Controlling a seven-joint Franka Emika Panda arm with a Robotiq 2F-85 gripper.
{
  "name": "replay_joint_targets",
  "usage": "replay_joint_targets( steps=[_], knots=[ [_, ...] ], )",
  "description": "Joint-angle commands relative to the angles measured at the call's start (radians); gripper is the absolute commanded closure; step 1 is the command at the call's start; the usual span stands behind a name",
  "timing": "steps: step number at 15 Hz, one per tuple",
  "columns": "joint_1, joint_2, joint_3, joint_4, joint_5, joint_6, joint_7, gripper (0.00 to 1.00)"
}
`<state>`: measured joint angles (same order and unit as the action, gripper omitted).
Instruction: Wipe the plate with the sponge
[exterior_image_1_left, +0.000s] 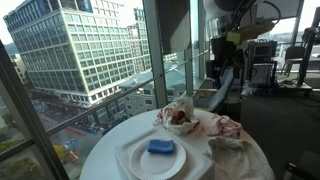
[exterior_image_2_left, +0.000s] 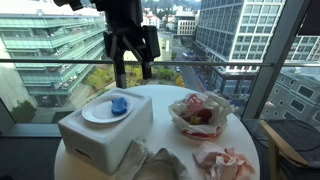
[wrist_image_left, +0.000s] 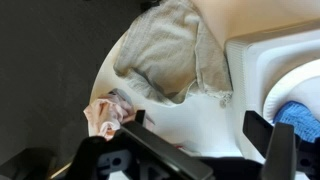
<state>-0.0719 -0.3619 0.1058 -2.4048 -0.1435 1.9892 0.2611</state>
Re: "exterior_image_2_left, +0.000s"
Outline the white foam box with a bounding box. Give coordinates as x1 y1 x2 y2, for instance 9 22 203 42
58 87 154 177

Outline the grey window railing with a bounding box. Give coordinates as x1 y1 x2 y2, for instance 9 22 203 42
0 58 320 68

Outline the red round fruit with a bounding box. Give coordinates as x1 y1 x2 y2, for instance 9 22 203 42
196 108 214 124

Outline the grey window mullion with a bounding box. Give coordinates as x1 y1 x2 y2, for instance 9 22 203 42
115 73 128 90

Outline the dark grey seat cushion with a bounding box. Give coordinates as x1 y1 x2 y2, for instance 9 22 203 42
266 119 320 169

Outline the wooden chair frame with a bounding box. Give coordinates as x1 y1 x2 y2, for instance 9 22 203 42
259 119 309 180

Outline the yellow fruit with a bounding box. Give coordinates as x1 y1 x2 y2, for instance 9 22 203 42
189 115 203 126

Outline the black panel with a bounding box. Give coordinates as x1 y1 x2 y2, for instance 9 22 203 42
297 0 320 37

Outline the white red plastic bag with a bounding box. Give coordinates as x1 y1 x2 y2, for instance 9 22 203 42
168 91 236 141

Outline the blue sponge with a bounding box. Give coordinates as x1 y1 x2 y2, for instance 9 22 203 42
110 96 129 116

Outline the white paper plate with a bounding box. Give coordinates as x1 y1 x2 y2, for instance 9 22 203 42
81 94 134 125

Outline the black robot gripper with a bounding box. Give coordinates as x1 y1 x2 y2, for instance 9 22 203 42
89 0 162 81

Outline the slanted grey window post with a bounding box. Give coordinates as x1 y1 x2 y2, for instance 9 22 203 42
241 0 313 120

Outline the pink white crumpled cloth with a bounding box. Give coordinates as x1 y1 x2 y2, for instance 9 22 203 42
192 141 256 180

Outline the grey crumpled cloth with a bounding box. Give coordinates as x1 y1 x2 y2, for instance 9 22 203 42
114 138 193 180

